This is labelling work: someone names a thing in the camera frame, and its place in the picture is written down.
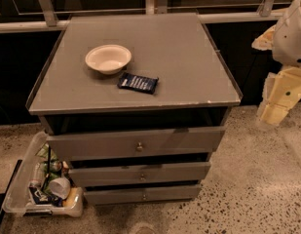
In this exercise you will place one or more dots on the blue snack packet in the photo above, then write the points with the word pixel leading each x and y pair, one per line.
pixel 137 83

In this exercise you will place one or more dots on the white bowl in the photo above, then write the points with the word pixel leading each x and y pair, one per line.
pixel 108 59

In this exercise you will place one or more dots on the yellow sponge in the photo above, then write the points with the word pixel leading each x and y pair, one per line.
pixel 71 198

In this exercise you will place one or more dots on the grey drawer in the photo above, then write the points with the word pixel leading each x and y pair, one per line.
pixel 148 194
pixel 131 144
pixel 139 174

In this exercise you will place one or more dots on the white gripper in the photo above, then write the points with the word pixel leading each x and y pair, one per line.
pixel 290 38

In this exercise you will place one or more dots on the grey drawer cabinet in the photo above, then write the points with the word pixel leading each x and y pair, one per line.
pixel 194 89

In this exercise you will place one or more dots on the clear plastic bin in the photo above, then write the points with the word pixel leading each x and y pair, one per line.
pixel 30 174

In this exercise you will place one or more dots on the green snack bag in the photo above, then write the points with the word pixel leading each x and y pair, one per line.
pixel 50 165

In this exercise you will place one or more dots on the grey bottom drawer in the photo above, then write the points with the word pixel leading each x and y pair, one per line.
pixel 148 194

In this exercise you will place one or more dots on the white paper cup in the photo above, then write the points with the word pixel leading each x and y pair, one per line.
pixel 60 187

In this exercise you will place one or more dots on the metal railing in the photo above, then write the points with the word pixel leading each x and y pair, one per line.
pixel 44 15

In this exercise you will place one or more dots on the blue white packet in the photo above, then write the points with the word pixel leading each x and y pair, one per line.
pixel 38 197

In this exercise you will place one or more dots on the grey middle drawer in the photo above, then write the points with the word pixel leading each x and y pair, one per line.
pixel 139 174

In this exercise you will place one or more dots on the grey top drawer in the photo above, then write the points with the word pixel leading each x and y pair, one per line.
pixel 131 144

